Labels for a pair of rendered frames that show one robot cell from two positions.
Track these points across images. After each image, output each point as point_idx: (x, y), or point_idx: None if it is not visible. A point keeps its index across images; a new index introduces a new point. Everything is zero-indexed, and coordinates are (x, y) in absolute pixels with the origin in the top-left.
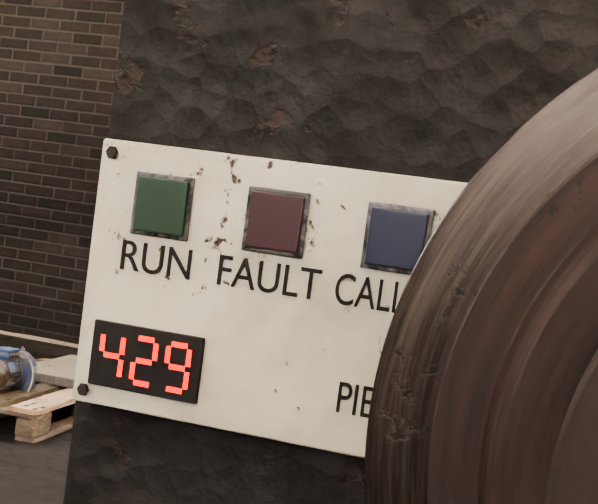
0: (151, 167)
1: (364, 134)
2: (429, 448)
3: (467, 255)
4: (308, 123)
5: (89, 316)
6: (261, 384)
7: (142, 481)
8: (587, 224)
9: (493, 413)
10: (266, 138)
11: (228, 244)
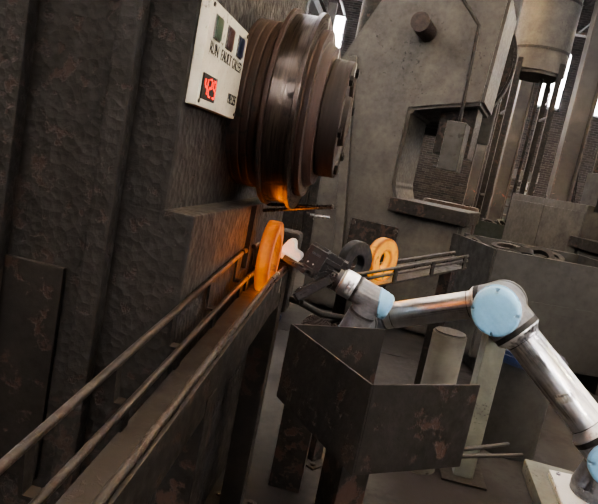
0: (218, 12)
1: (231, 9)
2: (306, 110)
3: (307, 64)
4: (226, 2)
5: (202, 70)
6: (220, 95)
7: (189, 134)
8: (320, 60)
9: (313, 101)
10: (221, 5)
11: (223, 45)
